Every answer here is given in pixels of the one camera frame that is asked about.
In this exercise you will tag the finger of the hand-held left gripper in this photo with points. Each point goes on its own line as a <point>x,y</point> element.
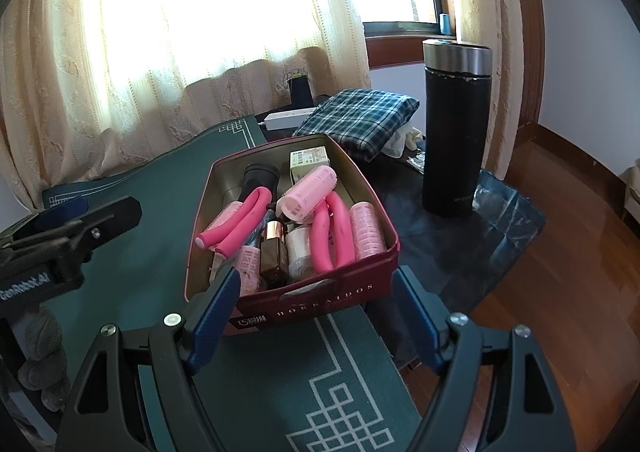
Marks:
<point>110,219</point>
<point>62,212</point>

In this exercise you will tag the white cloth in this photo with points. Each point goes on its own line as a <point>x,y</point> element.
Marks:
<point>400,139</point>

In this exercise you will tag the teal thread spool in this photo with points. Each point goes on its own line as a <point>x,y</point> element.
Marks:
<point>445,25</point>

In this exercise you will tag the person's left hand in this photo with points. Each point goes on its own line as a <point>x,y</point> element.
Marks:
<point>47,357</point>

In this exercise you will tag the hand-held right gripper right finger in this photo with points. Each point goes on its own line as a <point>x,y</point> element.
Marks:
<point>415,322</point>

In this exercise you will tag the green desk mat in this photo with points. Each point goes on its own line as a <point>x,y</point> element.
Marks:
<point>150,257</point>

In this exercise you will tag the large pink hair roller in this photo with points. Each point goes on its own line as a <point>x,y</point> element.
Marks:
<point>310,192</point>

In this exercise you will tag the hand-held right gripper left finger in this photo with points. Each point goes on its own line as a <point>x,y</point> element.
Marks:
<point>215,322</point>

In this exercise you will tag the folded plaid cloth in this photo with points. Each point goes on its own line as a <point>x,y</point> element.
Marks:
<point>360,116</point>

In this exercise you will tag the white power strip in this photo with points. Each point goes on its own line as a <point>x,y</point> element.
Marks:
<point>287,116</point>

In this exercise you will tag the brown perfume bottle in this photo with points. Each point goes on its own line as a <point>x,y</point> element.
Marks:
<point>274,262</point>

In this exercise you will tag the pink foam curler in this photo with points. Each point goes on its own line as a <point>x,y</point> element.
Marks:
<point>345,232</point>
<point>240,217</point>

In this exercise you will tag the white furniture piece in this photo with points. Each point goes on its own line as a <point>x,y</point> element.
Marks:
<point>631,192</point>

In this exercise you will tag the wooden window frame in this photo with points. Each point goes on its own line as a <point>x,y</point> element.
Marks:
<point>395,49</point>

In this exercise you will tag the black thermos flask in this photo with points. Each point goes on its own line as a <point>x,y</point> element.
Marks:
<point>455,141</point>

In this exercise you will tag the dark blue thread spool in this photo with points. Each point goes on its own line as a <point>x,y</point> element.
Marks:
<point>300,91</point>

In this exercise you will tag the black flashlight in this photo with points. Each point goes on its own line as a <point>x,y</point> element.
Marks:
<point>257,176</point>

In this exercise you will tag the red tin box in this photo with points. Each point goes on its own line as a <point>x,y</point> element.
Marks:
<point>320,299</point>

